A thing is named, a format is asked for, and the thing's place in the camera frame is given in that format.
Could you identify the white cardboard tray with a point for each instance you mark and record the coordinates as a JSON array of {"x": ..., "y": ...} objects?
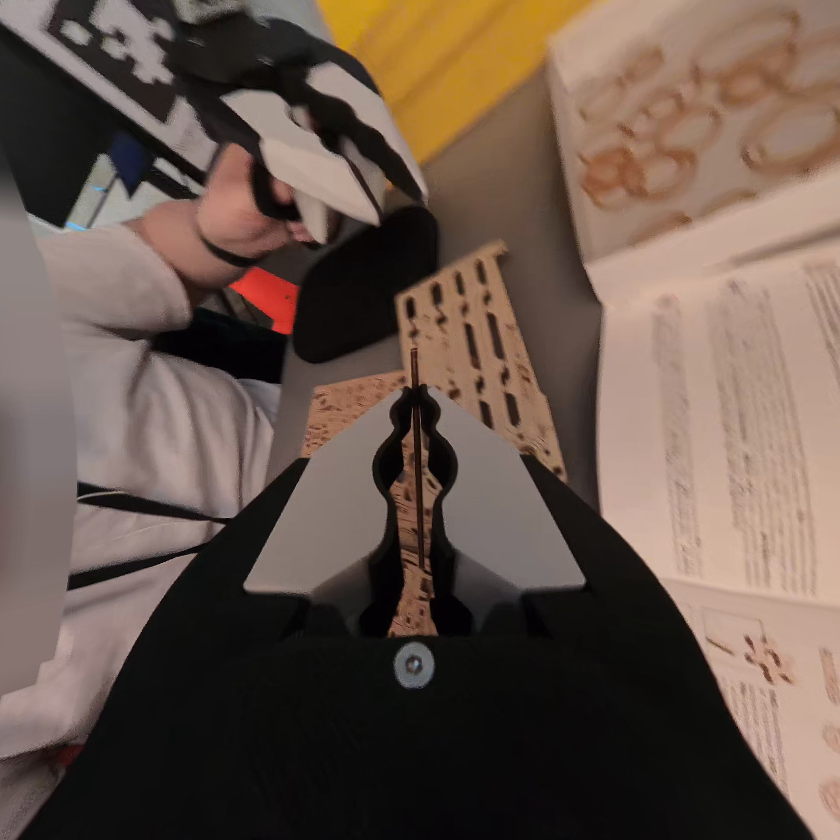
[{"x": 571, "y": 216}]

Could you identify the slotted wooden parts sheet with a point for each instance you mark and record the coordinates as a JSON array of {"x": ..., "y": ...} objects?
[{"x": 446, "y": 341}]

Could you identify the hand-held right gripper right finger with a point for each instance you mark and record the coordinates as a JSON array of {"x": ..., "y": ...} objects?
[{"x": 505, "y": 525}]

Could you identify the black wristband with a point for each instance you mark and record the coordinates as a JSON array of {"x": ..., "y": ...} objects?
[{"x": 226, "y": 254}]

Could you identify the red plastic item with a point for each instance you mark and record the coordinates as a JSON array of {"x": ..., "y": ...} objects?
[{"x": 266, "y": 298}]

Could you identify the white instruction booklet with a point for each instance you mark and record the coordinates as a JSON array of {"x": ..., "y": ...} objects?
[{"x": 709, "y": 426}]

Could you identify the yellow plastic bin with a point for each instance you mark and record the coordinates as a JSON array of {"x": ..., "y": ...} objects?
[{"x": 446, "y": 59}]

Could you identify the person's left forearm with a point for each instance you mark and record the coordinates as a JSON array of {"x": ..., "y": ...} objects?
[{"x": 170, "y": 243}]

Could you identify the framed black-white marker sign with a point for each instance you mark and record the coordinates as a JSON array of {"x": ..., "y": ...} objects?
[{"x": 98, "y": 39}]

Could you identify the group of tan rubber bands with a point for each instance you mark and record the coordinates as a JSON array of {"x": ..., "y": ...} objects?
[{"x": 607, "y": 177}]

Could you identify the person in white shirt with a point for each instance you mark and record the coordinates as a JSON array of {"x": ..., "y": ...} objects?
[{"x": 164, "y": 426}]

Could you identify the small blue screen device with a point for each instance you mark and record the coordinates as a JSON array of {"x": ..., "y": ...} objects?
[{"x": 128, "y": 161}]

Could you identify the long thin wooden model part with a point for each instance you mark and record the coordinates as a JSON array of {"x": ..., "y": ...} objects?
[{"x": 416, "y": 394}]

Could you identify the person's left hand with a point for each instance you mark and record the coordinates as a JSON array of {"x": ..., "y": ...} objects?
[{"x": 229, "y": 216}]

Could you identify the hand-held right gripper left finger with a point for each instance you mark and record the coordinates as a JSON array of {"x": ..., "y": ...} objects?
[{"x": 315, "y": 525}]

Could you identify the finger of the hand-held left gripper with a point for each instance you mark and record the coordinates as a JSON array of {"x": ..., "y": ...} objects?
[
  {"x": 295, "y": 151},
  {"x": 348, "y": 92}
]

